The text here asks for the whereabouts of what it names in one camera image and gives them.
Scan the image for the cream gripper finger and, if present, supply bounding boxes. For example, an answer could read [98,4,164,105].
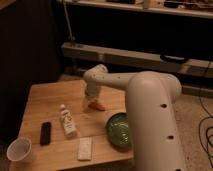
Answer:
[82,98,98,109]

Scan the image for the orange red pepper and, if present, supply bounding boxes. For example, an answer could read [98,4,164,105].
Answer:
[88,101,105,111]

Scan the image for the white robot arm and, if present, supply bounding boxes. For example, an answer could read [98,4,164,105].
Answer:
[83,64,187,171]

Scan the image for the green ceramic bowl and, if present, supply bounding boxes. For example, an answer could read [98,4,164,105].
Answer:
[105,112,131,149]

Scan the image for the clear plastic cup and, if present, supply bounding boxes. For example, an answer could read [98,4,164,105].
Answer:
[6,137,33,163]

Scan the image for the white squeeze bottle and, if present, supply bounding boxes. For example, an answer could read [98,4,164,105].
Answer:
[60,104,76,138]

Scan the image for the white sponge block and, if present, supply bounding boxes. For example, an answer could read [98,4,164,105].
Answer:
[78,137,92,161]

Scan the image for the black rectangular remote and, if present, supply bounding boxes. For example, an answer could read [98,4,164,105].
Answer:
[40,122,51,146]

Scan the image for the upper wooden shelf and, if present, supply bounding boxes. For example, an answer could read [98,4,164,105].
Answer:
[56,0,213,19]

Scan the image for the black handle on rail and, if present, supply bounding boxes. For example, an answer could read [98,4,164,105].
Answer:
[160,55,189,64]

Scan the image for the grey metal rail beam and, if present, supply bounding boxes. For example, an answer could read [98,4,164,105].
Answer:
[61,42,213,78]

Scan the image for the black floor cables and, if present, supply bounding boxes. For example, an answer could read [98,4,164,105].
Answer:
[197,61,213,168]

